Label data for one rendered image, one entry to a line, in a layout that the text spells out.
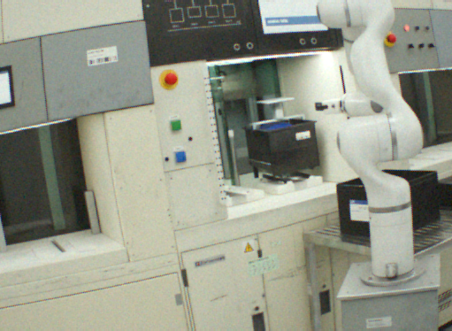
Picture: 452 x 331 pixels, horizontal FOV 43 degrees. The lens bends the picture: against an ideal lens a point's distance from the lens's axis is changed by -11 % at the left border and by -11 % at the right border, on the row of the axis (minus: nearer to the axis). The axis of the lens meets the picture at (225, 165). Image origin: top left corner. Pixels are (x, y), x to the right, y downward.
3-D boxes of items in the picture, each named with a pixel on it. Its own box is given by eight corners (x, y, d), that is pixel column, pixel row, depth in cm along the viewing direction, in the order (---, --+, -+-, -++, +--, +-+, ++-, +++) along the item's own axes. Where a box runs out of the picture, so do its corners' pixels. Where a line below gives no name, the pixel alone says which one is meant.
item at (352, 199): (338, 234, 214) (333, 184, 212) (387, 213, 229) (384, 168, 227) (395, 240, 191) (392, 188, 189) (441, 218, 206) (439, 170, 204)
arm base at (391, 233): (425, 280, 147) (423, 211, 145) (356, 288, 153) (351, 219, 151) (425, 258, 165) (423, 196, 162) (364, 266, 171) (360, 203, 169)
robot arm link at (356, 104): (358, 87, 211) (340, 98, 207) (382, 86, 199) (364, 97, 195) (368, 109, 213) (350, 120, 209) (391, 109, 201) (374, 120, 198)
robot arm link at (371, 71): (367, 170, 159) (424, 162, 157) (369, 155, 148) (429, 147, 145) (338, 7, 175) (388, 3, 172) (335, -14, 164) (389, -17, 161)
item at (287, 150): (271, 188, 245) (259, 105, 239) (248, 180, 264) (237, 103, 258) (324, 174, 254) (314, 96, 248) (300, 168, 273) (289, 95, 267)
